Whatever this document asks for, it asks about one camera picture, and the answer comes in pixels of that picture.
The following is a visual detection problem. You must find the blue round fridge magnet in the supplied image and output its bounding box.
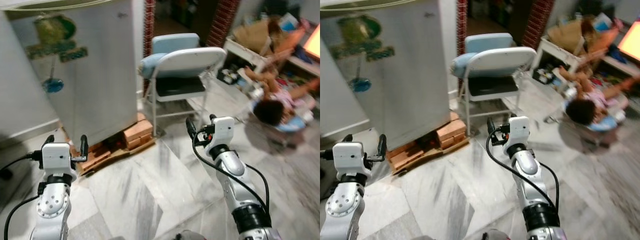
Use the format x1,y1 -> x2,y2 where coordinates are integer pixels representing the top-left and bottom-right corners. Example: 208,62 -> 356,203
42,77 -> 65,95
349,77 -> 372,94

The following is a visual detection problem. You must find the grey fridge cabinet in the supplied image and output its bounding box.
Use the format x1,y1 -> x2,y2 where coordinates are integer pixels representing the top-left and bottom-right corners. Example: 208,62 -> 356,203
131,0 -> 147,123
440,0 -> 460,123

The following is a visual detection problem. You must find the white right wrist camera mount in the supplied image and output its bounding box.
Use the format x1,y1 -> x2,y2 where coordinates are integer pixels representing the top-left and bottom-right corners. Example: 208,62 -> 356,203
506,115 -> 531,146
212,116 -> 236,149

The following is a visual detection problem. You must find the red brick fridge base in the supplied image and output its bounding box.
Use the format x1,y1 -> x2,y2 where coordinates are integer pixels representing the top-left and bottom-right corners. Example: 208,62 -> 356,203
64,112 -> 156,177
384,110 -> 471,177

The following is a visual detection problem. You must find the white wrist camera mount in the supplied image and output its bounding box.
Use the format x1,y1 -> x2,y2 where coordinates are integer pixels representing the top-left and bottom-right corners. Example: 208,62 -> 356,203
332,142 -> 369,175
41,142 -> 77,174
212,116 -> 236,149
506,115 -> 531,146

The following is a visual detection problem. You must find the black box with white labels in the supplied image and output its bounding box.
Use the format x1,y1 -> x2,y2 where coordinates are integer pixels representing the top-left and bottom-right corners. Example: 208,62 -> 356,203
217,56 -> 247,87
531,64 -> 557,87

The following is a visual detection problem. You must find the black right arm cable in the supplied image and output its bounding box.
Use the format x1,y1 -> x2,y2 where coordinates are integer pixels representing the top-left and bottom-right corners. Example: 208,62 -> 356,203
192,141 -> 271,212
485,139 -> 561,211

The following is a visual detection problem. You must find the blue padded folding chair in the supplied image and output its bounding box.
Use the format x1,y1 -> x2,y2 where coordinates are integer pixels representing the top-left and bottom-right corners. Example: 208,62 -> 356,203
450,32 -> 538,137
138,32 -> 229,137

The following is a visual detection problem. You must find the white low shelf table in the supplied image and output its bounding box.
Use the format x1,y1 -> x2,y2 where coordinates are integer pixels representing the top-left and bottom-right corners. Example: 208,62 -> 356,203
221,37 -> 321,101
534,36 -> 640,101

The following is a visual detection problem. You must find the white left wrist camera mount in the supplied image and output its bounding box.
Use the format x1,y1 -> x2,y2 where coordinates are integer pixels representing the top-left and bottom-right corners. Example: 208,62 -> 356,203
41,142 -> 77,174
332,142 -> 369,175

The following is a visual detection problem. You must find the tan crumpled paper bag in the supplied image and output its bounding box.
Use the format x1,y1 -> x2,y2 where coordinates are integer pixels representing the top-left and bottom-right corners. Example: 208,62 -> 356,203
231,19 -> 275,57
546,19 -> 588,57

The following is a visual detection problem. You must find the glowing orange screen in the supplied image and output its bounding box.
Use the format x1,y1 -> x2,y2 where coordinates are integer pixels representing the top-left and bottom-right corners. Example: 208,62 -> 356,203
302,24 -> 321,62
616,19 -> 640,64

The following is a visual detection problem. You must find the child in pink clothes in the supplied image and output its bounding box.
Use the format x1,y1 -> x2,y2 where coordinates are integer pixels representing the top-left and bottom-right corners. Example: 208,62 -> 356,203
243,19 -> 321,127
556,19 -> 640,127

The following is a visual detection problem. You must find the green round fridge magnet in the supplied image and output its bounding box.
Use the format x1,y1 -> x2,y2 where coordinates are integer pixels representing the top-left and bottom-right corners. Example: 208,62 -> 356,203
33,14 -> 77,47
337,14 -> 382,47

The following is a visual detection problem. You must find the green lettered fridge magnet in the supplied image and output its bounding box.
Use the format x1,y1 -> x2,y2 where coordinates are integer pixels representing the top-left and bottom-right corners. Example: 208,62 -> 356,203
329,43 -> 396,64
25,43 -> 89,64

